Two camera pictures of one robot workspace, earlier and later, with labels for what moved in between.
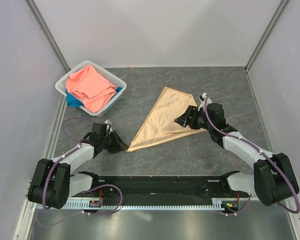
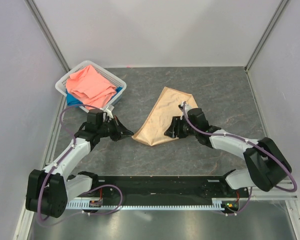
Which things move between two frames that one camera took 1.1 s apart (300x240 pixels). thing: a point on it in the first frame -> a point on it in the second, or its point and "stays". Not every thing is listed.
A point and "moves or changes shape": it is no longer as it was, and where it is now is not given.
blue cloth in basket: (74, 101) stays
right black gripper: (191, 111) -> (177, 120)
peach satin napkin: (159, 126) moves or changes shape
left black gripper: (119, 145) -> (121, 130)
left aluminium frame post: (45, 32) stays
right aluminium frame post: (265, 34) stays
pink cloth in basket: (88, 86) stays
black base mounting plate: (160, 189) stays
